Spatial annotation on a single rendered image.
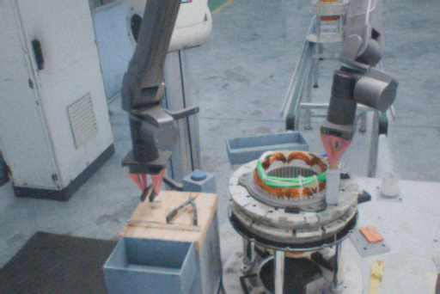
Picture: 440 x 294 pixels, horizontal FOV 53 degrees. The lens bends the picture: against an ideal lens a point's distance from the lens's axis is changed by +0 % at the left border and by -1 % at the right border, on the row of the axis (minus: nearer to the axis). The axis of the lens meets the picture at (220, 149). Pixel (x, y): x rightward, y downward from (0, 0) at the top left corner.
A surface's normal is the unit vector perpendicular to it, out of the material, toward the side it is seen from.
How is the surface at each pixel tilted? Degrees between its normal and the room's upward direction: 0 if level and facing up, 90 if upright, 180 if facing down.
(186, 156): 90
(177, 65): 90
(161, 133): 91
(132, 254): 90
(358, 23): 59
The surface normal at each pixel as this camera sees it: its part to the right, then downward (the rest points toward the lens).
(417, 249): -0.06, -0.90
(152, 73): 0.55, 0.70
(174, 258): -0.20, 0.44
